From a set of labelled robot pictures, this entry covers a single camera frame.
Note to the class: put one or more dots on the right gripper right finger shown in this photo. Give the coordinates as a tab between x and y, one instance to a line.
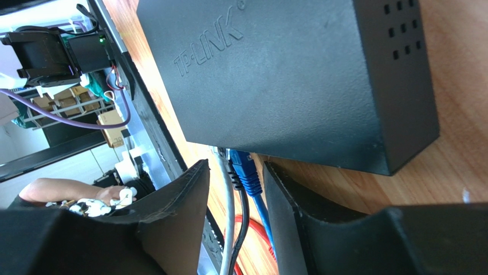
313	235

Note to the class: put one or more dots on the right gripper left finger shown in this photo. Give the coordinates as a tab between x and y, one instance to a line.
56	241

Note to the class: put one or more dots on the black network switch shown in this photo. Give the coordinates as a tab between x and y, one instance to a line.
345	84

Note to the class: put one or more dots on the person forearm in background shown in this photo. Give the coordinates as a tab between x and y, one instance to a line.
44	190

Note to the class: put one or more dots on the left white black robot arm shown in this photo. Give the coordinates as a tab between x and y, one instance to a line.
51	55

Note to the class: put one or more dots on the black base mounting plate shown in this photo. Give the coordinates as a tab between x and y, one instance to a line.
177	228

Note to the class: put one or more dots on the cardboard box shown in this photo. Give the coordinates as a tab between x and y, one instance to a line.
113	137

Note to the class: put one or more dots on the aluminium frame rail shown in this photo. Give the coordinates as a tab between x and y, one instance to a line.
149	145

